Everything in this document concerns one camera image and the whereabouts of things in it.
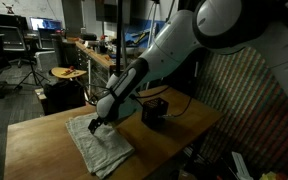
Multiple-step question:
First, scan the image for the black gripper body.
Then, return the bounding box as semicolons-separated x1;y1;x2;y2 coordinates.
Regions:
93;115;110;128

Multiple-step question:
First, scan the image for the white towel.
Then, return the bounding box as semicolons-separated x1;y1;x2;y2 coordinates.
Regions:
65;112;136;180

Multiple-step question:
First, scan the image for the black mesh basket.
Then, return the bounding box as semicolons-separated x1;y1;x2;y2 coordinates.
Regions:
141;97;170;129

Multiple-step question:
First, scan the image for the black storage box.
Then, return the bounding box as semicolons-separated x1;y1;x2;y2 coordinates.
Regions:
43;79;87;116

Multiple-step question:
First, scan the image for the wooden workbench with drawers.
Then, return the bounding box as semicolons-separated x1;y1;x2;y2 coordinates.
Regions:
74;39;145;101

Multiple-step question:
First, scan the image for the round wooden stool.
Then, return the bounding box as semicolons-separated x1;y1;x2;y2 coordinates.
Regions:
50;65;88;81

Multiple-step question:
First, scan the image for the small red item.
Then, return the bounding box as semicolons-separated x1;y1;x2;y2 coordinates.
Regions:
62;65;77;76

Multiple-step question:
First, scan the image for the small cardboard box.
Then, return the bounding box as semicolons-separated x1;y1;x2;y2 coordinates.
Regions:
34;87;48;101

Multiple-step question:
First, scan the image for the black cup with red item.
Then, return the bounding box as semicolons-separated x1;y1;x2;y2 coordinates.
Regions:
98;34;109;54

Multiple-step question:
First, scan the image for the white computer case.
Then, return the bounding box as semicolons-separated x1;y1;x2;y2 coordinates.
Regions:
35;50;59;73

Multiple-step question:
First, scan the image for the black tripod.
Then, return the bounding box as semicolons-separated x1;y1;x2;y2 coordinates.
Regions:
13;31;52;91

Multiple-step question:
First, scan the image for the black case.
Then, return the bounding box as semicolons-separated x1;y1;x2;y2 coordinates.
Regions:
81;32;98;42

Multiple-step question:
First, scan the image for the black vertical pole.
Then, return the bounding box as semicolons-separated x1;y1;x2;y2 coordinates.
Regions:
115;0;124;78

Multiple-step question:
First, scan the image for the blue panel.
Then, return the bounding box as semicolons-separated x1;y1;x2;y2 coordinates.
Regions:
123;19;167;48

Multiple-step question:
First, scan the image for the yellow black tool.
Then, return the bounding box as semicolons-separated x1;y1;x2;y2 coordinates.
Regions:
130;29;151;45

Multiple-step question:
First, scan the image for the silver metal tripod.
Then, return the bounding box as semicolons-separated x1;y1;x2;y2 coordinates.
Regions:
146;0;177;51

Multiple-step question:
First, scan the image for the monitor with blue screen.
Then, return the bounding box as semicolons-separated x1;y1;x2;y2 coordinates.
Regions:
29;16;63;32

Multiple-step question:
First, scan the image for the grey mesh office chair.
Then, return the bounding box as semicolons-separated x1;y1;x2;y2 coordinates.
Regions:
0;24;35;68

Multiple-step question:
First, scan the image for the black computer monitor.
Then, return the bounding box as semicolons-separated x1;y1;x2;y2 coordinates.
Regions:
0;12;29;33

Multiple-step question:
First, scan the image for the small drone model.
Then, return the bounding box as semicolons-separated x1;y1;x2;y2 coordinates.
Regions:
2;1;17;15

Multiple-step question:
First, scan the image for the multicolour striped curtain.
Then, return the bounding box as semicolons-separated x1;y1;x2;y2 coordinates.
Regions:
183;46;288;180

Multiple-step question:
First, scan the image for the small yellow item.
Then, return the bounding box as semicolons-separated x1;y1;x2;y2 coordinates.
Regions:
259;171;278;180

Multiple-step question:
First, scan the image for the black wall screen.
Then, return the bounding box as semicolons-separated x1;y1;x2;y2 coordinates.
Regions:
95;0;132;24

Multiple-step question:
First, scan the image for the white plastic bracket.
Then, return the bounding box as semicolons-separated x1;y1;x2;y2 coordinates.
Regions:
231;151;253;180

